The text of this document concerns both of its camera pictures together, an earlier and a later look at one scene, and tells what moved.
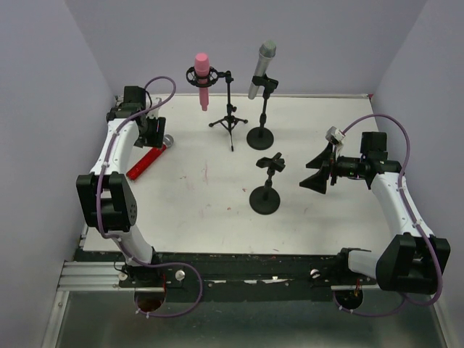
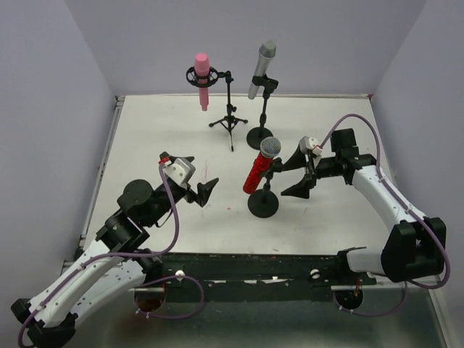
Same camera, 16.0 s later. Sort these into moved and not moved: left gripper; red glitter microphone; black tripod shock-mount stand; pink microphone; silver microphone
Moved: red glitter microphone; left gripper
Not moved: pink microphone; silver microphone; black tripod shock-mount stand
